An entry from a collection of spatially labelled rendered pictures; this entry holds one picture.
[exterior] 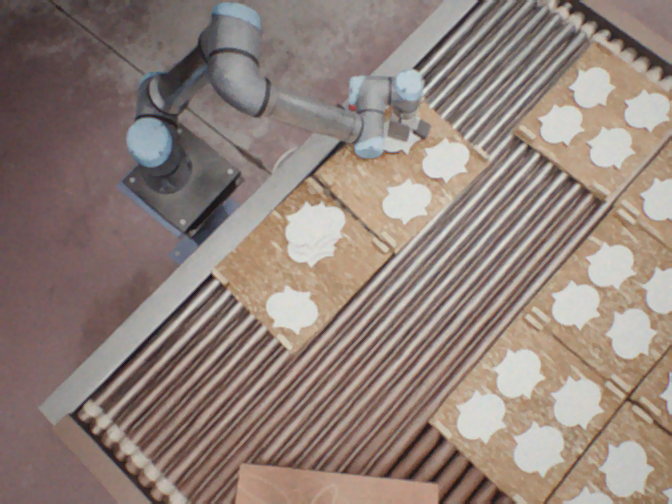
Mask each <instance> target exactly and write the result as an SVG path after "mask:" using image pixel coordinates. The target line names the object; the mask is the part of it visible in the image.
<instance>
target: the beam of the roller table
mask: <svg viewBox="0 0 672 504"><path fill-rule="evenodd" d="M482 2H483V0H445V1H444V2H443V3H442V4H440V5H439V6H438V7H437V9H436V10H435V11H434V12H433V13H432V14H431V15H430V16H429V17H428V18H427V19H426V20H425V21H424V22H423V23H422V24H421V25H420V26H419V27H418V28H417V29H416V30H415V31H414V33H413V34H411V35H410V36H409V37H408V38H407V39H406V40H405V41H404V42H403V43H402V44H401V45H400V46H399V47H398V48H397V49H396V50H395V51H394V52H393V53H392V54H391V55H390V56H389V57H388V58H387V59H386V61H385V62H384V63H383V64H382V65H381V66H380V67H379V68H378V69H376V70H375V71H374V72H373V73H372V74H371V75H370V76H387V77H391V76H397V75H398V74H399V73H400V72H401V71H404V70H406V69H411V70H417V69H418V68H419V67H420V66H421V65H422V64H423V62H424V61H425V60H426V59H427V57H428V56H429V55H430V54H431V53H432V52H433V51H434V50H435V49H436V48H437V47H438V46H439V45H440V44H441V43H442V42H443V41H444V40H445V39H446V38H448V37H449V35H450V34H451V33H452V32H453V31H454V30H455V29H456V28H457V27H458V26H459V25H460V24H461V23H462V22H463V21H464V20H465V19H466V18H467V17H468V16H469V15H470V14H471V12H472V11H473V10H475V9H476V8H477V7H478V6H479V5H480V4H481V3H482ZM344 143H345V142H344V141H341V140H337V139H333V138H330V137H327V136H324V135H321V134H318V133H313V134H312V135H311V136H310V137H309V138H308V139H307V140H306V141H305V142H304V143H303V144H302V145H301V146H300V147H299V148H298V149H297V150H296V151H295V152H294V153H292V154H291V155H290V156H289V157H288V158H287V159H286V160H285V161H284V162H283V163H282V164H281V165H280V166H279V167H278V168H277V169H276V170H275V171H274V173H273V174H272V175H271V176H270V177H269V178H268V179H267V180H266V181H265V182H264V183H263V184H262V185H261V186H260V187H259V188H258V189H257V190H256V191H255V192H254V193H253V194H252V195H251V196H250V197H248V198H247V199H246V200H245V201H244V202H243V203H242V204H241V205H240V206H239V207H238V208H237V209H236V210H235V211H234V212H233V213H232V214H231V215H230V216H229V217H228V219H227V220H226V221H225V222H224V223H223V224H222V225H221V226H220V227H219V228H218V229H217V230H216V231H215V232H214V233H213V234H212V235H211V236H210V237H209V238H207V239H206V240H205V241H204V242H203V243H202V244H201V245H200V246H199V247H198V248H197V249H196V250H195V251H194V252H193V253H192V254H191V255H190V256H189V257H188V258H187V259H186V260H185V261H184V262H183V264H182V265H181V266H180V267H179V268H178V269H177V270H176V271H175V272H174V273H172V274H171V275H170V276H169V277H168V278H167V279H166V280H165V281H164V282H163V283H162V284H161V285H160V286H159V287H158V288H157V289H156V290H155V291H154V292H153V293H152V294H151V295H150V296H149V297H148V298H147V299H146V300H145V302H144V303H143V304H141V305H140V306H139V307H138V308H137V309H136V310H135V311H134V312H133V313H132V314H131V315H130V316H129V317H128V318H127V319H126V320H125V321H124V322H123V323H122V324H121V325H120V326H119V327H118V328H117V329H115V330H114V331H113V332H112V333H111V334H110V336H109V337H108V338H107V339H106V340H105V341H104V342H103V343H102V344H101V345H100V346H99V347H98V348H97V349H96V350H95V351H94V352H93V353H91V354H90V355H89V356H88V357H87V358H86V359H85V360H84V361H83V362H82V364H81V365H80V366H79V367H78V368H77V369H76V370H75V371H74V372H73V373H72V374H70V375H69V376H68V377H67V378H66V379H65V380H64V381H63V382H62V383H61V384H60V385H59V386H58V387H57V389H56V390H55V391H54V392H53V393H51V394H50V395H49V396H48V397H47V398H46V399H45V400H44V401H43V402H42V403H41V404H40V405H39V406H38V409H39V410H40V411H41V413H42V414H43V415H44V416H45V417H46V419H47V420H48V421H49V422H50V423H51V424H52V425H53V426H55V425H56V424H57V423H59V422H60V420H61V419H62V417H63V416H64V415H65V414H66V413H79V412H80V411H81V410H82V409H83V408H84V405H85V404H86V403H87V402H88V401H89V400H90V399H92V398H93V397H94V395H95V394H96V393H97V392H99V391H100V390H101V389H102V388H103V387H104V386H105V385H106V384H107V383H108V382H109V381H110V380H111V379H112V378H113V377H114V376H115V375H116V374H117V373H118V372H119V371H120V369H122V368H123V367H124V366H125V365H126V364H127V363H128V362H129V361H130V360H131V359H132V358H133V357H134V356H135V355H136V354H137V353H138V352H139V351H140V350H141V349H142V348H143V347H144V346H145V345H147V343H148V342H149V341H150V339H151V338H152V337H153V336H154V335H155V334H156V333H157V332H158V331H159V330H160V329H161V328H162V327H163V326H164V325H165V324H166V323H167V322H168V321H169V320H170V319H171V318H172V317H173V316H174V315H176V314H177V313H178V312H179V311H180V310H181V309H182V308H183V307H184V306H185V304H186V303H187V302H188V301H189V300H190V299H191V298H192V297H193V296H194V295H195V294H196V293H197V292H198V291H199V290H200V289H201V288H202V287H203V285H204V284H205V283H206V282H207V281H208V280H210V279H211V278H212V277H213V276H214V275H213V274H212V273H211V270H213V269H214V268H215V267H216V266H217V265H218V264H219V262H220V261H221V260H222V259H223V258H224V257H225V256H226V255H227V254H228V253H229V252H230V251H231V250H232V249H233V248H234V247H235V246H236V245H237V244H239V243H240V242H241V241H242V240H243V239H244V238H245V237H246V236H247V235H249V234H250V233H251V232H252V231H253V230H254V229H255V228H256V227H257V226H258V225H259V224H260V223H261V222H262V221H263V220H264V219H266V218H267V216H268V215H269V214H270V213H271V212H272V211H273V210H274V209H275V208H276V207H277V206H278V205H279V204H280V203H281V202H282V201H283V200H284V199H285V198H286V197H287V196H288V195H289V194H290V193H293V192H294V191H295V190H296V189H297V188H298V187H299V186H300V185H301V184H302V183H303V182H304V181H305V180H306V179H307V178H308V177H309V178H310V177H312V176H313V175H314V174H315V172H316V170H317V169H318V168H319V167H320V166H321V165H322V164H323V163H324V162H325V161H326V160H327V159H328V158H329V157H330V156H331V155H332V154H333V153H334V152H335V151H336V150H337V149H339V148H340V147H341V146H342V145H343V144H344Z"/></svg>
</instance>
